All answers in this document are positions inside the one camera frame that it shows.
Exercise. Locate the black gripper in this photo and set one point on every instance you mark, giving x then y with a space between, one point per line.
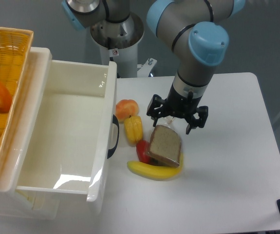
179 106

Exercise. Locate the bagged toast slice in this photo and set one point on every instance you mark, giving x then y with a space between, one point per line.
165 144

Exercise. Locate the orange peach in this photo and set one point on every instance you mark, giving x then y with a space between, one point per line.
126 108

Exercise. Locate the white drawer cabinet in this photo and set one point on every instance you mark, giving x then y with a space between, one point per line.
27 100

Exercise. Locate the yellow bell pepper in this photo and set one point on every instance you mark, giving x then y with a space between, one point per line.
133 129

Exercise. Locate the metal mounting bracket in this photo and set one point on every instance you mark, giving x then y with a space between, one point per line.
146 69

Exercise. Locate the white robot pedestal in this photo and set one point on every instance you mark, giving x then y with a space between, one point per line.
118 42

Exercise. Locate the red bell pepper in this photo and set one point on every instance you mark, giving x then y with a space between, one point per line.
142 150

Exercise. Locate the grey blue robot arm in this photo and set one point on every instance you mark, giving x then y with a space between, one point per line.
189 28

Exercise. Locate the yellow banana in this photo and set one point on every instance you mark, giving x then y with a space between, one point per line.
153 172

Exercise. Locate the yellow wicker basket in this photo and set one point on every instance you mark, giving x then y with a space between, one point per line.
15 46

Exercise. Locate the white plastic drawer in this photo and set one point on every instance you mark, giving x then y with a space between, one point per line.
67 152

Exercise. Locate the black drawer handle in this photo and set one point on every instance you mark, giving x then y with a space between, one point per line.
115 134

